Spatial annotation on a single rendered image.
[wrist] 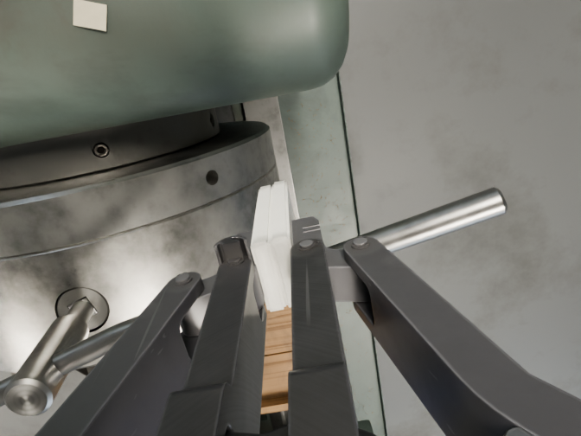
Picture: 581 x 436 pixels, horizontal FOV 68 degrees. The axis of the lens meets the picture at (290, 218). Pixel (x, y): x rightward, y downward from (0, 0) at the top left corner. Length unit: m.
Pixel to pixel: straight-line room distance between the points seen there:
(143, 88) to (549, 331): 1.98
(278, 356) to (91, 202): 0.52
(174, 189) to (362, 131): 1.27
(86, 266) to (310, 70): 0.19
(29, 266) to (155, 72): 0.15
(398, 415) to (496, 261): 0.80
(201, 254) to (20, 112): 0.14
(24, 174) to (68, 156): 0.03
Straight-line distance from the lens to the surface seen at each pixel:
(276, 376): 0.78
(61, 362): 0.26
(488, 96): 1.66
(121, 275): 0.31
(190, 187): 0.31
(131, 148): 0.34
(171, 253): 0.31
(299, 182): 0.98
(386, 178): 1.58
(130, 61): 0.25
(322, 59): 0.26
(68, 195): 0.30
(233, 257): 0.15
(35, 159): 0.35
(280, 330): 0.72
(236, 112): 0.65
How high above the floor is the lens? 1.49
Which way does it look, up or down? 71 degrees down
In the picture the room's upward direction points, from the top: 175 degrees clockwise
